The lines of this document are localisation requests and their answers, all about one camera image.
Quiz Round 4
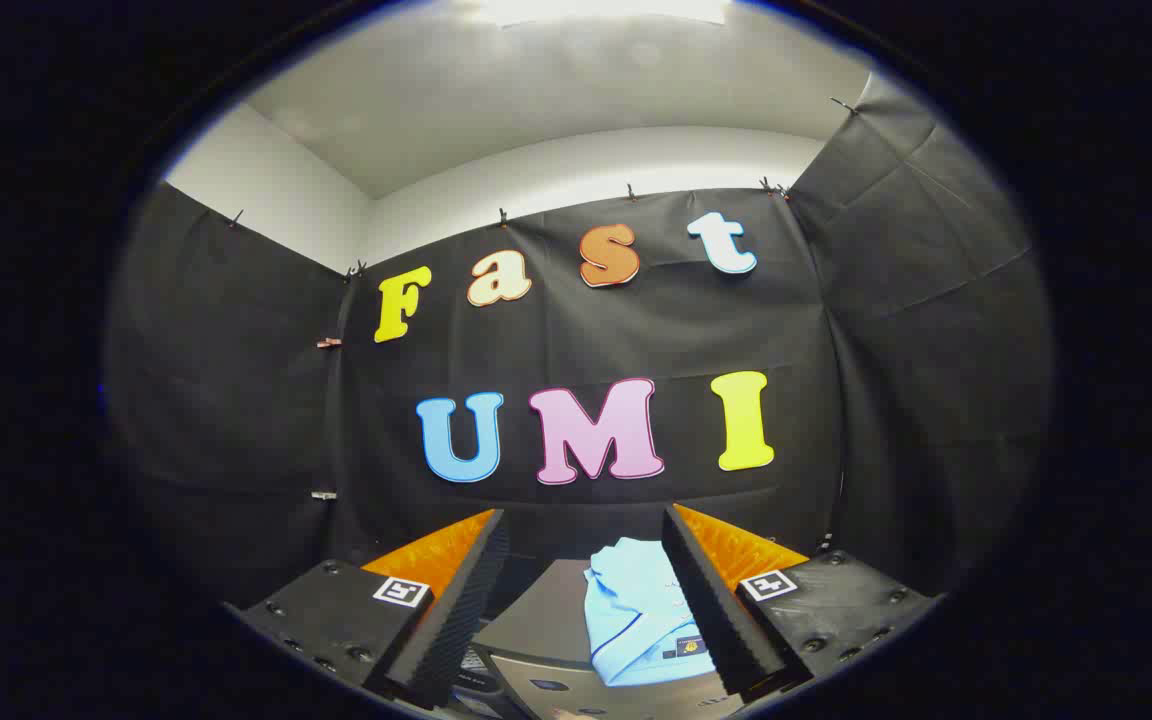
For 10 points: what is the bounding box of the grey top-load washing machine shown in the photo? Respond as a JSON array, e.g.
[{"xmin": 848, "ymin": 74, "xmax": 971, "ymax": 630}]
[{"xmin": 451, "ymin": 558, "xmax": 747, "ymax": 720}]

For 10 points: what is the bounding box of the black backdrop cloth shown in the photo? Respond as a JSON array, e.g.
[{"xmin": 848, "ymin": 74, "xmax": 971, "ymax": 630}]
[{"xmin": 104, "ymin": 75, "xmax": 1055, "ymax": 621}]

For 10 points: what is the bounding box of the light blue polo shirt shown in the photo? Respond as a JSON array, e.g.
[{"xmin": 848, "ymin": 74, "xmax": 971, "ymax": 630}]
[{"xmin": 581, "ymin": 537, "xmax": 719, "ymax": 688}]

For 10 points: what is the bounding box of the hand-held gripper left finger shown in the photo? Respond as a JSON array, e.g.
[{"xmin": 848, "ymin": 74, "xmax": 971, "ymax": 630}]
[{"xmin": 221, "ymin": 508, "xmax": 512, "ymax": 713}]

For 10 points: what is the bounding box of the row of black clips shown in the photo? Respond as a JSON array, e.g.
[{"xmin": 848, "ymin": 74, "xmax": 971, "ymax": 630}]
[{"xmin": 226, "ymin": 95, "xmax": 857, "ymax": 281}]

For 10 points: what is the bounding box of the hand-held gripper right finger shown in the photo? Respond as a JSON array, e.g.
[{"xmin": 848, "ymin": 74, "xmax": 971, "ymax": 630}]
[{"xmin": 660, "ymin": 503, "xmax": 943, "ymax": 701}]

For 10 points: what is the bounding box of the ceiling light panel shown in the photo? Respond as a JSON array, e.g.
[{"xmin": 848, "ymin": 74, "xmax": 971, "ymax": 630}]
[{"xmin": 476, "ymin": 0, "xmax": 737, "ymax": 28}]

